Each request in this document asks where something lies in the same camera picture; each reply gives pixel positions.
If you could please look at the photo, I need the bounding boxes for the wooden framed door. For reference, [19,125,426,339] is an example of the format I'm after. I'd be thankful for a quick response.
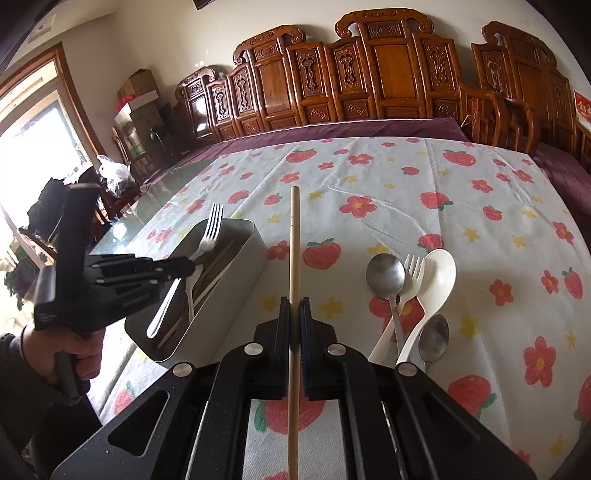
[1,43,106,195]

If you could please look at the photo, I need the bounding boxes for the dark wooden side chair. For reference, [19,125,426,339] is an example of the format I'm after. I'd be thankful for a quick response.
[78,155,146,221]

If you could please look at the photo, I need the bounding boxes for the steel fork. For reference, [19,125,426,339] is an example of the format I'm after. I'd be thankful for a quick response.
[146,203,223,340]

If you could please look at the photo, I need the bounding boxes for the light wooden chopstick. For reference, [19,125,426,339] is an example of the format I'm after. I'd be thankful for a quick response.
[287,186,301,480]

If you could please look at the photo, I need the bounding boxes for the strawberry flower tablecloth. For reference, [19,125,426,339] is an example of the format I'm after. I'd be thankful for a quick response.
[99,137,590,479]

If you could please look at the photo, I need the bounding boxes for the purple armchair cushion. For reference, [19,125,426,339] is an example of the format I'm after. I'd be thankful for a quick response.
[533,142,591,216]

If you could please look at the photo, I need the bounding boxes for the purple sofa cushion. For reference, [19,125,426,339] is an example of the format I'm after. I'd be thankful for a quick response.
[138,117,470,195]

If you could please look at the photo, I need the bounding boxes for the person's left hand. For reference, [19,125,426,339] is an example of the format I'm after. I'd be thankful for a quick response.
[21,326,105,384]

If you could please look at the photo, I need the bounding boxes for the large steel spoon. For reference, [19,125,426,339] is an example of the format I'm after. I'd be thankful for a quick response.
[366,253,406,348]

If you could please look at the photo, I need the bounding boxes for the red calendar card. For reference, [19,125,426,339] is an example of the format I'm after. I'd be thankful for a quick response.
[573,90,591,128]

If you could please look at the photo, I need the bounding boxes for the black cloth pile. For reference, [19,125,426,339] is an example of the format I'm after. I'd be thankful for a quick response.
[27,178,68,239]

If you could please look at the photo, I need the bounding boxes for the grey metal rectangular tray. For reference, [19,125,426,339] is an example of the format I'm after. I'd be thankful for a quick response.
[125,218,267,368]

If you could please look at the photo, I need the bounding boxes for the white plastic bag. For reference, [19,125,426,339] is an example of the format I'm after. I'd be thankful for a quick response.
[97,155,135,198]

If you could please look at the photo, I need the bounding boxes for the small steel spoon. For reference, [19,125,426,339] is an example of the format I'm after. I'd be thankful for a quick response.
[419,313,450,373]

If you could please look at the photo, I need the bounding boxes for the carved wooden sofa bench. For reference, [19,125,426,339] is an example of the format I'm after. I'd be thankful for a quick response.
[172,8,509,149]

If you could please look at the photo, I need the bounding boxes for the cream plastic spoon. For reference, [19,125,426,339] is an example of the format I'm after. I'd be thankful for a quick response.
[397,249,457,370]

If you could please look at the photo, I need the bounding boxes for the stacked cardboard boxes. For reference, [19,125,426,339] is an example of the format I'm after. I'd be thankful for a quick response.
[114,69,168,158]

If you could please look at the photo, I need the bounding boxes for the white plastic fork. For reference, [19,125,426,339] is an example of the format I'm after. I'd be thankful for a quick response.
[369,255,425,363]

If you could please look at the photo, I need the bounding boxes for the carved wooden armchair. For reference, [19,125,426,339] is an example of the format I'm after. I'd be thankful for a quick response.
[471,21,577,153]

